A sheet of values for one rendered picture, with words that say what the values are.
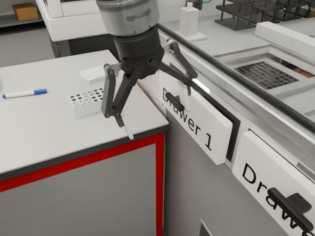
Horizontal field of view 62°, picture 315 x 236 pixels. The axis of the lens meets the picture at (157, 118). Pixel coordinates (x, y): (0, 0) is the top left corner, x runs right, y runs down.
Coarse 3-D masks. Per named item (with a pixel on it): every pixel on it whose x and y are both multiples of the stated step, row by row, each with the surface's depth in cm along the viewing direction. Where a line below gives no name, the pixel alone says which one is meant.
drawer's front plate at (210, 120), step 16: (160, 80) 71; (176, 80) 63; (160, 96) 74; (192, 96) 57; (176, 112) 67; (192, 112) 59; (208, 112) 53; (192, 128) 61; (208, 128) 55; (224, 128) 49; (224, 144) 52; (224, 160) 55
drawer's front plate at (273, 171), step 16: (240, 144) 49; (256, 144) 45; (240, 160) 50; (256, 160) 46; (272, 160) 42; (240, 176) 51; (256, 176) 47; (272, 176) 43; (288, 176) 40; (304, 176) 39; (256, 192) 48; (288, 192) 41; (304, 192) 38; (272, 208) 45; (288, 224) 42
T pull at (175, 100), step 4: (168, 92) 61; (168, 96) 60; (172, 96) 60; (176, 96) 60; (172, 100) 59; (176, 100) 59; (172, 104) 59; (176, 104) 58; (180, 104) 57; (176, 108) 58; (180, 108) 57
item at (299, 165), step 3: (297, 165) 40; (300, 165) 39; (300, 168) 39; (303, 168) 39; (306, 168) 38; (303, 171) 39; (306, 171) 39; (309, 171) 38; (309, 174) 38; (312, 174) 38; (312, 177) 38
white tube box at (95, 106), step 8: (96, 88) 86; (72, 96) 82; (80, 96) 82; (88, 96) 82; (96, 96) 82; (72, 104) 78; (80, 104) 78; (88, 104) 78; (96, 104) 79; (80, 112) 78; (88, 112) 79
